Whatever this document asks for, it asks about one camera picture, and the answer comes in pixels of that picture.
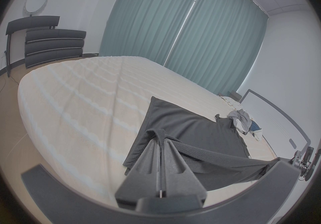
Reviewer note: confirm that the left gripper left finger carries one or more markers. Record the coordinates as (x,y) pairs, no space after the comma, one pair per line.
(133,187)

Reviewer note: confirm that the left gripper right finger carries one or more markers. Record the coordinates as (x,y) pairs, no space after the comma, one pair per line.
(185,185)

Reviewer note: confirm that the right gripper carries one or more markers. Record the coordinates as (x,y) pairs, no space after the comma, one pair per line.
(301,165)

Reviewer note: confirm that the black T-shirt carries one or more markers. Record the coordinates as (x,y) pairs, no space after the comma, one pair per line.
(188,130)

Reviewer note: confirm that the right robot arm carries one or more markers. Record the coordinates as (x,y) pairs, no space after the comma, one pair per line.
(316,162)

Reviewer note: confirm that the pile of clothes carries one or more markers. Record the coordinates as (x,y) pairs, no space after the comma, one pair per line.
(243,120)

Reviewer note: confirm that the bed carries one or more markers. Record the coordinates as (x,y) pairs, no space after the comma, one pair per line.
(75,97)

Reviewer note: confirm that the white printed pillow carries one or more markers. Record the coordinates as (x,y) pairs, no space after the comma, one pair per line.
(232,101)

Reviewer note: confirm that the grey bedside table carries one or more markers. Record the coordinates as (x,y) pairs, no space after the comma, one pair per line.
(235,95)

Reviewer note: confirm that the blue-green curtain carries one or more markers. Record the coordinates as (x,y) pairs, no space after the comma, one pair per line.
(220,37)
(140,17)

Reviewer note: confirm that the black chest of drawers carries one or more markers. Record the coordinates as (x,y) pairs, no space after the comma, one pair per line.
(52,47)

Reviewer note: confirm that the black dressing table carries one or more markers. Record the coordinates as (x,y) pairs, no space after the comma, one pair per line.
(32,21)

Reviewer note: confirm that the round white mirror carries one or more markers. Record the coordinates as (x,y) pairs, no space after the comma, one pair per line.
(36,1)

